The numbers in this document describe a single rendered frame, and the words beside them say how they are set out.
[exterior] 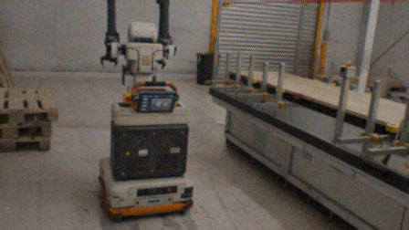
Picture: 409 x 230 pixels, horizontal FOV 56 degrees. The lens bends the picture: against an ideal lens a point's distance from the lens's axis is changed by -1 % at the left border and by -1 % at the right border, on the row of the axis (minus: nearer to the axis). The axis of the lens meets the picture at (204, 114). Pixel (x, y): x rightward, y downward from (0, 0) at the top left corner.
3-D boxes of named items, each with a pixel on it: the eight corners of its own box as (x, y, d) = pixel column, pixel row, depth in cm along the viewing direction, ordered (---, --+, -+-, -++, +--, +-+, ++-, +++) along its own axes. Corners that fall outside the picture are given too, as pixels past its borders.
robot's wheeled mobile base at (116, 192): (194, 211, 293) (196, 181, 287) (109, 221, 269) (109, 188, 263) (169, 176, 353) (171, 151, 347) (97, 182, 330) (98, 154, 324)
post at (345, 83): (335, 144, 257) (346, 78, 247) (330, 142, 261) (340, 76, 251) (340, 144, 259) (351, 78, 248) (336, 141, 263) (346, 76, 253)
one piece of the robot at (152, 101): (177, 118, 280) (183, 93, 267) (129, 120, 267) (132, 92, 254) (173, 109, 288) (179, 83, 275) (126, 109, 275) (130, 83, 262)
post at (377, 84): (364, 159, 235) (378, 80, 223) (360, 156, 238) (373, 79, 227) (369, 158, 236) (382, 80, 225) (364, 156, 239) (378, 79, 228)
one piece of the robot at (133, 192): (184, 193, 286) (185, 183, 284) (128, 199, 270) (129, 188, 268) (183, 193, 288) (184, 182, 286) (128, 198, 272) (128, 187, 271)
